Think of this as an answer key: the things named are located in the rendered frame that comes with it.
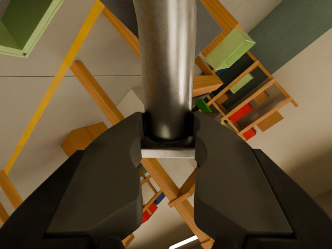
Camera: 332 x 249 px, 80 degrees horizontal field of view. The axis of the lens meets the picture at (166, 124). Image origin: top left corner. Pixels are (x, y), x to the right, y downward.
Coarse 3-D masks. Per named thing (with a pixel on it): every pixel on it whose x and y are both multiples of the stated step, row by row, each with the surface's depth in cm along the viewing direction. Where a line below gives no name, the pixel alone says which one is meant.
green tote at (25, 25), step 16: (16, 0) 24; (32, 0) 23; (48, 0) 22; (16, 16) 24; (32, 16) 23; (48, 16) 23; (0, 32) 24; (16, 32) 25; (32, 32) 24; (0, 48) 23; (16, 48) 24; (32, 48) 25
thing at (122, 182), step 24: (144, 120) 12; (96, 144) 9; (120, 144) 9; (96, 168) 8; (120, 168) 8; (72, 192) 7; (96, 192) 7; (120, 192) 7; (72, 216) 6; (96, 216) 6; (120, 216) 6; (96, 240) 6
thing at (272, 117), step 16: (256, 64) 486; (240, 80) 518; (272, 80) 478; (208, 96) 559; (224, 96) 547; (256, 96) 512; (288, 96) 475; (240, 112) 536; (272, 112) 494; (240, 128) 582
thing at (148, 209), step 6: (138, 168) 685; (144, 180) 604; (150, 186) 677; (156, 192) 673; (162, 192) 633; (156, 198) 599; (162, 198) 619; (144, 204) 555; (150, 204) 564; (156, 204) 605; (144, 210) 537; (150, 210) 560; (144, 216) 535; (150, 216) 546; (132, 234) 486; (126, 246) 461
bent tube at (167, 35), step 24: (144, 0) 9; (168, 0) 8; (192, 0) 9; (144, 24) 9; (168, 24) 9; (192, 24) 9; (144, 48) 10; (168, 48) 9; (192, 48) 10; (144, 72) 11; (168, 72) 10; (192, 72) 11; (144, 96) 12; (168, 96) 11; (168, 120) 11; (144, 144) 12; (168, 144) 12; (192, 144) 12
